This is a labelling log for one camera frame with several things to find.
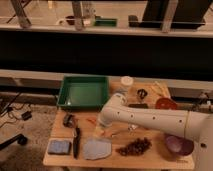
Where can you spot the silver fork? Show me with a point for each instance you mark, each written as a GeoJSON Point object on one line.
{"type": "Point", "coordinates": [130, 128]}

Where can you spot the green plastic tray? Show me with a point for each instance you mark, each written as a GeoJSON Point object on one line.
{"type": "Point", "coordinates": [83, 92]}

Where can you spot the black binder clip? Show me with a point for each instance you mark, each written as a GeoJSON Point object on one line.
{"type": "Point", "coordinates": [141, 94]}

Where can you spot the black rectangular block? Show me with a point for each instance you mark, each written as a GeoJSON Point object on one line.
{"type": "Point", "coordinates": [143, 105]}

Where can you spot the red bowl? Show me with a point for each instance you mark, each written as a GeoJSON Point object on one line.
{"type": "Point", "coordinates": [165, 103]}

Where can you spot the purple bowl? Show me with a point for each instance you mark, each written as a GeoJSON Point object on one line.
{"type": "Point", "coordinates": [178, 145]}

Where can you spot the bunch of dark grapes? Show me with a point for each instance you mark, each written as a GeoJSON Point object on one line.
{"type": "Point", "coordinates": [135, 148]}

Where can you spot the blue sponge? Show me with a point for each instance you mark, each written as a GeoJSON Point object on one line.
{"type": "Point", "coordinates": [59, 147]}

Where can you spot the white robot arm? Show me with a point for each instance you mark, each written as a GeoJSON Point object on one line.
{"type": "Point", "coordinates": [194, 126]}

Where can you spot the small black brush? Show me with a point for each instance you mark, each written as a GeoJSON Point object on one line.
{"type": "Point", "coordinates": [69, 121]}

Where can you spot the wooden chopsticks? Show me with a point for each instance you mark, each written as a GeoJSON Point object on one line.
{"type": "Point", "coordinates": [158, 89]}

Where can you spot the clear jar with white lid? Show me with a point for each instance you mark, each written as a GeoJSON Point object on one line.
{"type": "Point", "coordinates": [126, 82]}

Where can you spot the grey cloth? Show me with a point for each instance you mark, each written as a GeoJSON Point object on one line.
{"type": "Point", "coordinates": [95, 149]}

